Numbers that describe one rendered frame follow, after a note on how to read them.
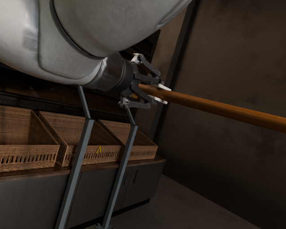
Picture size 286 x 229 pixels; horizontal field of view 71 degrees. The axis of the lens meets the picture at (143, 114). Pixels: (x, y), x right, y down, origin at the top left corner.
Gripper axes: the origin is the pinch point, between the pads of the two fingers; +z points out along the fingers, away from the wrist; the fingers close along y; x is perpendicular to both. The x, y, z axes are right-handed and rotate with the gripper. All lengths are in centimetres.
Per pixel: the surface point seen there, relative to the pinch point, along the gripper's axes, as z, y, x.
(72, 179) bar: 37, 66, -70
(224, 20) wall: 281, -172, -105
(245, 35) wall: 279, -146, -63
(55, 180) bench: 28, 67, -75
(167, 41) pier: 265, -123, -194
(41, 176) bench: 18, 63, -75
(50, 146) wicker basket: 22, 47, -81
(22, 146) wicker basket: 5, 47, -81
